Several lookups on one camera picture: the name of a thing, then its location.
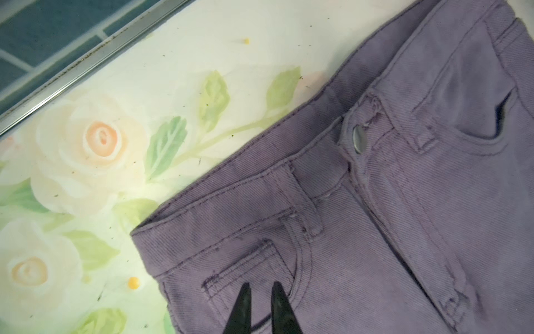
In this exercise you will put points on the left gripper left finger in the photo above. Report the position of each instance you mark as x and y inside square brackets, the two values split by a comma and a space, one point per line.
[239, 321]

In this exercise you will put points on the purple trousers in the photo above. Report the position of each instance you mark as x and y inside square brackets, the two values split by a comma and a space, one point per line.
[399, 199]

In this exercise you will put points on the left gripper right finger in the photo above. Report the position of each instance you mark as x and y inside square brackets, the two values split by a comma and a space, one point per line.
[283, 319]

